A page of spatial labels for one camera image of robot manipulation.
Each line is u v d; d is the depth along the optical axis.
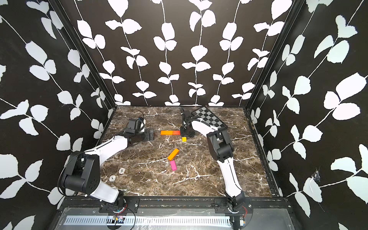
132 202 0.75
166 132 1.05
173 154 0.93
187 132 0.91
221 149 0.59
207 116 1.11
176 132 1.05
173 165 0.88
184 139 0.99
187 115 0.84
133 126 0.72
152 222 0.70
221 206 0.73
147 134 0.84
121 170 0.86
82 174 0.44
